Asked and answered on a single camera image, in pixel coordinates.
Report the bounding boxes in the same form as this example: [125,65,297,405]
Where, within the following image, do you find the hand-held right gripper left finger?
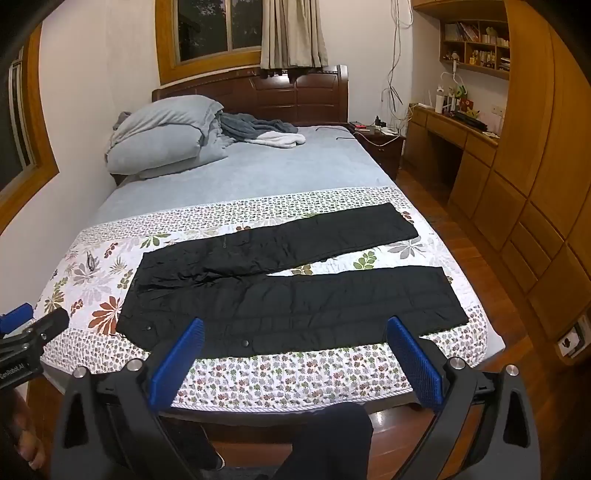
[50,318,206,480]

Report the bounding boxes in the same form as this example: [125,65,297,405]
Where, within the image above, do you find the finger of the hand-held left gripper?
[0,302,35,334]
[18,308,70,346]

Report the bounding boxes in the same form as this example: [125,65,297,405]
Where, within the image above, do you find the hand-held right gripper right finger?
[385,316,541,480]

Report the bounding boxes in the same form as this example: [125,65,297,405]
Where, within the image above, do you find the black pants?
[115,202,469,358]

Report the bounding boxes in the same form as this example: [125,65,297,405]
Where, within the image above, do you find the person's left hand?
[0,391,48,470]

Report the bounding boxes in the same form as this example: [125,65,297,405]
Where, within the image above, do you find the white floral quilt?
[41,186,489,414]

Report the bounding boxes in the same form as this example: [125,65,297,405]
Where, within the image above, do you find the person's left leg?
[161,411,227,472]

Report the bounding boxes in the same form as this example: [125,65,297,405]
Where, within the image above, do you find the person's leg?
[276,401,375,480]
[161,411,227,472]

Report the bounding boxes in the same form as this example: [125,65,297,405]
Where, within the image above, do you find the person's right leg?
[276,401,375,480]

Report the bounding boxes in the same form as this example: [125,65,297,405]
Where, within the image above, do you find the wooden framed window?
[154,0,278,86]
[0,23,60,234]

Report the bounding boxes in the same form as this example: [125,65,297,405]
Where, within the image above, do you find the white pillow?
[134,158,200,181]

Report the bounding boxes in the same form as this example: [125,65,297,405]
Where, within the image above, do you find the grey pillow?
[105,124,229,177]

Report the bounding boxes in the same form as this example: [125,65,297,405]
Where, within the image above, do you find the wooden nightstand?
[349,121,408,182]

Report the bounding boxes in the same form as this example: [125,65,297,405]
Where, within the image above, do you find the wooden bed with grey sheet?
[25,122,506,444]

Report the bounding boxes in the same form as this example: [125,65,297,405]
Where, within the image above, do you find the grey white fleece blanket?
[219,111,306,150]

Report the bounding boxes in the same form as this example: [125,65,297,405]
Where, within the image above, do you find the wooden desk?
[403,104,500,204]

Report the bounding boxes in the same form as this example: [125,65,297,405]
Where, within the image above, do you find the black flat device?
[450,110,488,132]

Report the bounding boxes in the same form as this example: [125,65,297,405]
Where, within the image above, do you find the colourful desk ornament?
[455,88,478,116]

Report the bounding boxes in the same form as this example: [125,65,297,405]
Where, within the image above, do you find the wooden built-in wardrobe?
[449,0,591,367]

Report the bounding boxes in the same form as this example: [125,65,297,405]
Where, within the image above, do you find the wooden headboard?
[151,65,349,127]

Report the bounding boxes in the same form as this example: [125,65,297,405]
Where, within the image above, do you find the wooden bookshelf with books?
[438,19,511,81]

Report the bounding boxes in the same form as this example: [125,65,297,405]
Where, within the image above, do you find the beige curtain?
[260,0,329,72]

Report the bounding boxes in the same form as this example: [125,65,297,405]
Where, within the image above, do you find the hanging cables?
[379,0,416,123]

